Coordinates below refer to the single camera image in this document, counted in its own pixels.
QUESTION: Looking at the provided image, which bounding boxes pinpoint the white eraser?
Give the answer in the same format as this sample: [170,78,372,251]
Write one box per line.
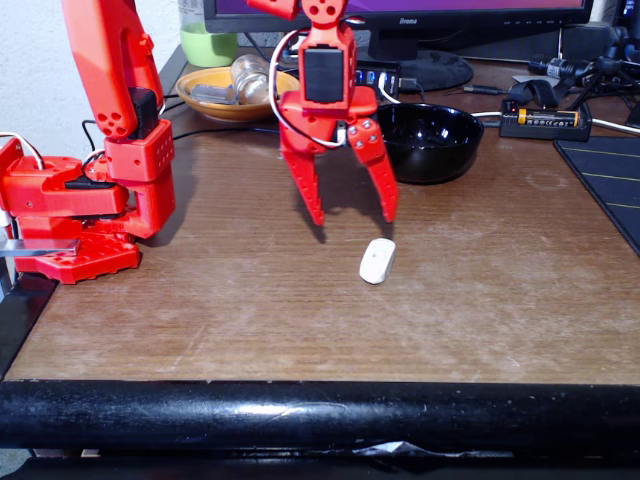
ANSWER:
[358,238,397,286]

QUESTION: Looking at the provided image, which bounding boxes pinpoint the black glossy bowl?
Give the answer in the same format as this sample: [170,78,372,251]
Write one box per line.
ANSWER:
[374,102,486,185]

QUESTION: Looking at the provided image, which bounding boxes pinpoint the clear glass jar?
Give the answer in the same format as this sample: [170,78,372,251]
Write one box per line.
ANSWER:
[230,53,274,106]

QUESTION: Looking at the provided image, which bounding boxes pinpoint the yellow shallow bowl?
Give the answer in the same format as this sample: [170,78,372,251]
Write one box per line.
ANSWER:
[175,66,301,123]

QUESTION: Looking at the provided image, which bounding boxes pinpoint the black USB hub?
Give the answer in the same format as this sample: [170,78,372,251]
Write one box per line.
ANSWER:
[355,58,401,100]

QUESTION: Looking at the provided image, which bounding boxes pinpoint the small clear plastic box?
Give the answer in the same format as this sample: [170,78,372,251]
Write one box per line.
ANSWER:
[191,83,236,105]

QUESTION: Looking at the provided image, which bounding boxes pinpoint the bottle with green liquid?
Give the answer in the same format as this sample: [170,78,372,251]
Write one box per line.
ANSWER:
[178,0,240,69]

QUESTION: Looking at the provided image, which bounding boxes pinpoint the black computer monitor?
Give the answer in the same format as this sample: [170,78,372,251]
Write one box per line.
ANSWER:
[202,0,595,93]

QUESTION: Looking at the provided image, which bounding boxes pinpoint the black battery charger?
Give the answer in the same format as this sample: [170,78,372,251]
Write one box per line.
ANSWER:
[499,98,594,142]

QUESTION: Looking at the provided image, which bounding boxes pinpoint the orange and black battery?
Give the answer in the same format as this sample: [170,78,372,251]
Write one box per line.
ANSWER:
[517,108,581,126]

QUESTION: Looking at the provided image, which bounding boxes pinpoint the black flashlight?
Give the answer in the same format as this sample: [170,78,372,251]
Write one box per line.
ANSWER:
[528,55,601,81]

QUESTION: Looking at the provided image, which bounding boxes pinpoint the black mouse pad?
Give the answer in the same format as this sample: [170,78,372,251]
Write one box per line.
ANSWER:
[553,135,640,256]

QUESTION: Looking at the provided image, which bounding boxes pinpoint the black tripod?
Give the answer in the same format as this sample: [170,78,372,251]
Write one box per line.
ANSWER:
[592,24,640,109]

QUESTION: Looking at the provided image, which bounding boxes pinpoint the metal clamp bar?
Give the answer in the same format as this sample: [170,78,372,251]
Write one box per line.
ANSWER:
[0,238,81,259]

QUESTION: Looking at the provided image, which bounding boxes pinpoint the white USB cable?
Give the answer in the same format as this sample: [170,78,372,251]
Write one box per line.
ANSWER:
[378,73,502,120]

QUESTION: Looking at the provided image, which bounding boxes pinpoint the black audio plug cable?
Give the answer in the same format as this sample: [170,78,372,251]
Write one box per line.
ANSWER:
[442,83,510,97]

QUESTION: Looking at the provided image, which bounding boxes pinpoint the black strap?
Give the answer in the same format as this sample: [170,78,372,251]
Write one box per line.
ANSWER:
[508,78,561,110]

